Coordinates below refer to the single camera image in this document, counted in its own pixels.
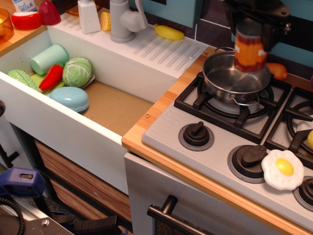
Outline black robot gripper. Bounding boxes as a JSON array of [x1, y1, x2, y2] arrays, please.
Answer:
[[224, 0, 291, 52]]

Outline orange toy bean can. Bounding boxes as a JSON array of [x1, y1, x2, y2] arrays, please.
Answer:
[[234, 18, 267, 72]]

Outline stainless steel pot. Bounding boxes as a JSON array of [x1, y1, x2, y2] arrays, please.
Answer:
[[202, 51, 271, 106]]

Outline orange toy carrot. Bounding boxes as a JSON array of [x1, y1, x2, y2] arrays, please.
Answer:
[[266, 63, 288, 81]]

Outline yellow toy banana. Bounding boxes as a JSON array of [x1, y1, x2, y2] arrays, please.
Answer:
[[154, 23, 185, 40]]

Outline black left burner grate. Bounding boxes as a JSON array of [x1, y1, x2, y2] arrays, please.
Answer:
[[174, 72, 291, 144]]

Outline black burner grate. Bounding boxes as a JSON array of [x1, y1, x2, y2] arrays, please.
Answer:
[[174, 72, 291, 144], [264, 87, 313, 169]]

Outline black right burner grate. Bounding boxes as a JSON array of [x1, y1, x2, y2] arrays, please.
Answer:
[[264, 87, 313, 169]]

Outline yellow toy lemon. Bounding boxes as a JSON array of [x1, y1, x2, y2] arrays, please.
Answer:
[[307, 130, 313, 148]]

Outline black left stove knob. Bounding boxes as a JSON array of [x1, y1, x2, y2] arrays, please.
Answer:
[[178, 121, 215, 151]]

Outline black stove knob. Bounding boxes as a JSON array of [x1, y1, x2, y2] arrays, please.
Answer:
[[292, 177, 313, 212], [227, 145, 267, 184], [178, 121, 215, 151]]

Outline grey toy faucet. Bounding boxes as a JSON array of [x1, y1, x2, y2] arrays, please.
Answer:
[[110, 0, 148, 44]]

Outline black middle stove knob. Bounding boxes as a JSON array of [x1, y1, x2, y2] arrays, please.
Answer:
[[227, 145, 267, 184]]

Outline toy fried egg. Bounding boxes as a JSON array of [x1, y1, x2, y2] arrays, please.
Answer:
[[261, 149, 304, 190]]

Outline yellow toy corn piece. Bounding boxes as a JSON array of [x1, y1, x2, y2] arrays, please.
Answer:
[[100, 12, 111, 31]]

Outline white soap dispenser bottle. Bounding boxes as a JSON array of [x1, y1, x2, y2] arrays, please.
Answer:
[[77, 0, 101, 34]]

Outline black right stove knob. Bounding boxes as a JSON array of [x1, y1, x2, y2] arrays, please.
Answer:
[[292, 177, 313, 212]]

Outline orange transparent bowl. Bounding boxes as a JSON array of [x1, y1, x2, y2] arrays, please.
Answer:
[[63, 0, 102, 17]]

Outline green toy cabbage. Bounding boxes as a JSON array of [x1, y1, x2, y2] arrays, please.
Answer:
[[62, 57, 92, 88]]

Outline light blue toy bowl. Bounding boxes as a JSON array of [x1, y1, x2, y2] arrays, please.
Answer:
[[47, 87, 89, 113]]

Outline mint green toy cup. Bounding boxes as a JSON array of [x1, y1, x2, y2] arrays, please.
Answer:
[[30, 44, 69, 75]]

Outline red toy chili pepper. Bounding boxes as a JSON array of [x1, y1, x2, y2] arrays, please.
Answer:
[[39, 64, 64, 91]]

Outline dark red toy pepper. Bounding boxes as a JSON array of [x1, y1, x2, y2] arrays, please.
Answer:
[[39, 0, 61, 25]]

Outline light green toy plate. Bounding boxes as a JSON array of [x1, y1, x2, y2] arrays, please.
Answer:
[[29, 73, 66, 95]]

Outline red toy cheese wheel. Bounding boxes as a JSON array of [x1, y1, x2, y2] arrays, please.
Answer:
[[11, 11, 42, 30]]

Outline toy milk carton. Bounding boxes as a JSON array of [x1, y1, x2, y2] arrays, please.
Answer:
[[12, 0, 37, 12]]

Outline orange transparent cup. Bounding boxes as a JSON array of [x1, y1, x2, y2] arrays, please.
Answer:
[[0, 8, 14, 44]]

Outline blue clamp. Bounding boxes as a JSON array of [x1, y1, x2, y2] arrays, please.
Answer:
[[0, 167, 46, 198]]

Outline black oven door handle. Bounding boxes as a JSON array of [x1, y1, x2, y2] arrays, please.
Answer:
[[147, 195, 210, 235]]

